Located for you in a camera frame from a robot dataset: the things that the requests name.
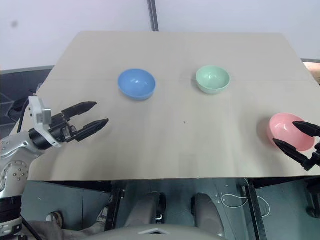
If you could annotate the dark panel beside table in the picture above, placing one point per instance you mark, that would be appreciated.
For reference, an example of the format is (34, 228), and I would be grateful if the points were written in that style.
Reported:
(15, 82)

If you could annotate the black stand with caster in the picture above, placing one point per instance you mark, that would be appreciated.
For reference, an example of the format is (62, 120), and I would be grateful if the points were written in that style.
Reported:
(313, 200)

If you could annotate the round beige caster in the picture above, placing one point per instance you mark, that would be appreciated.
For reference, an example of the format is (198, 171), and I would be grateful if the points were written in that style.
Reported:
(55, 218)

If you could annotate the grey vertical wall post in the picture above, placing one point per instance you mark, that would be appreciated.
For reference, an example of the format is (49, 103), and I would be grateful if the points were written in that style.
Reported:
(153, 15)

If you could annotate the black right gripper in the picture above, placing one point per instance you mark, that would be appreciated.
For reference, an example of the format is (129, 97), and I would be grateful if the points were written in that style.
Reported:
(317, 155)

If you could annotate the brown wooden board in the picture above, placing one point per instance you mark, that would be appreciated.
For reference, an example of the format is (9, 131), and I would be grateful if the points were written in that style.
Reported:
(313, 71)

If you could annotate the grey right robot leg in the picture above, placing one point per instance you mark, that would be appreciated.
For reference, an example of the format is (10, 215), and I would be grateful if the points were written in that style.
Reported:
(207, 212)

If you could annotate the grey robot torso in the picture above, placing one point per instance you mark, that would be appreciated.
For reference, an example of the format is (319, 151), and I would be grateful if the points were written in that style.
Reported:
(160, 233)

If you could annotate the black table leg frame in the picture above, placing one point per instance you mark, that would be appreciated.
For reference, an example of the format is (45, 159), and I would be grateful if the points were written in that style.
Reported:
(115, 202)
(255, 210)

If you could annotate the green plastic bowl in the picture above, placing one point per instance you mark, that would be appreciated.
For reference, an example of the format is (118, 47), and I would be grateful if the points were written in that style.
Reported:
(212, 78)

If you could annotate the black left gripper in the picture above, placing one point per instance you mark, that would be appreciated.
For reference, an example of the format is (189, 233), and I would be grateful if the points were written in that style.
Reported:
(60, 127)

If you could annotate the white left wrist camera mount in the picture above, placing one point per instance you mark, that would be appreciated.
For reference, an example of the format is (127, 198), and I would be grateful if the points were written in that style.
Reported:
(35, 107)

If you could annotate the pink-red plastic bowl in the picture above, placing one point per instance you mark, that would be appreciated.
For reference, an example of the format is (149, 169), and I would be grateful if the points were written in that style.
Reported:
(285, 128)

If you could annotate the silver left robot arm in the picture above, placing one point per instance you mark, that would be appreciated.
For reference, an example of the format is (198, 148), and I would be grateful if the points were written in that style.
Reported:
(15, 146)

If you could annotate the blue plastic bowl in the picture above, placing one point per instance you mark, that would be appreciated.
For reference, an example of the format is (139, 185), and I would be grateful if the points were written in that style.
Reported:
(136, 82)

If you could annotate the grey cloth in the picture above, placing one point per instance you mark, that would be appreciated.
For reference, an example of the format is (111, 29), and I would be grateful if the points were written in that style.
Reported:
(62, 231)

